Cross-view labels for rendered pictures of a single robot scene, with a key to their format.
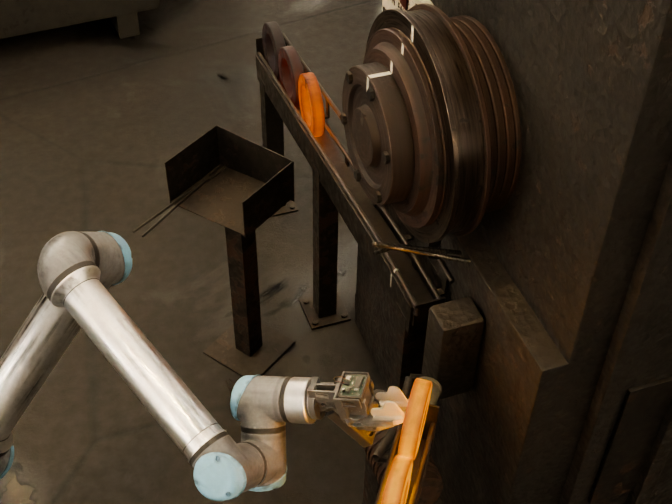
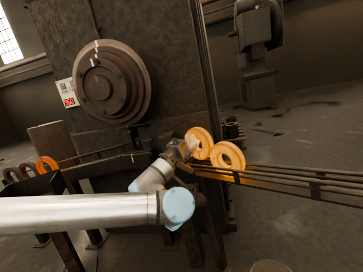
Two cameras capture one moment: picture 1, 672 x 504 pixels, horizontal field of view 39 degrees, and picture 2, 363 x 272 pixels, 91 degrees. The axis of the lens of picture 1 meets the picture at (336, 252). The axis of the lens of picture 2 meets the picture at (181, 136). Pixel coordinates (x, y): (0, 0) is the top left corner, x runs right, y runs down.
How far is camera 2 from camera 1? 1.50 m
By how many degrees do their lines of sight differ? 54
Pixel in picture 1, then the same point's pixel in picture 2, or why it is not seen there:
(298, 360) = (105, 259)
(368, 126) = (101, 76)
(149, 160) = not seen: outside the picture
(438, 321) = (165, 136)
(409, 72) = (105, 51)
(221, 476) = (182, 197)
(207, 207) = not seen: hidden behind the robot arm
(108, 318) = (19, 200)
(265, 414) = (156, 183)
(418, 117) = (120, 58)
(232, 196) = not seen: hidden behind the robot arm
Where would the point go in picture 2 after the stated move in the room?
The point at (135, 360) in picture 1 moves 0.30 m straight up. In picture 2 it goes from (67, 201) to (8, 73)
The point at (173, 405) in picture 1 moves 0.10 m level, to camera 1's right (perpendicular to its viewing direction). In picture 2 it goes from (118, 198) to (145, 178)
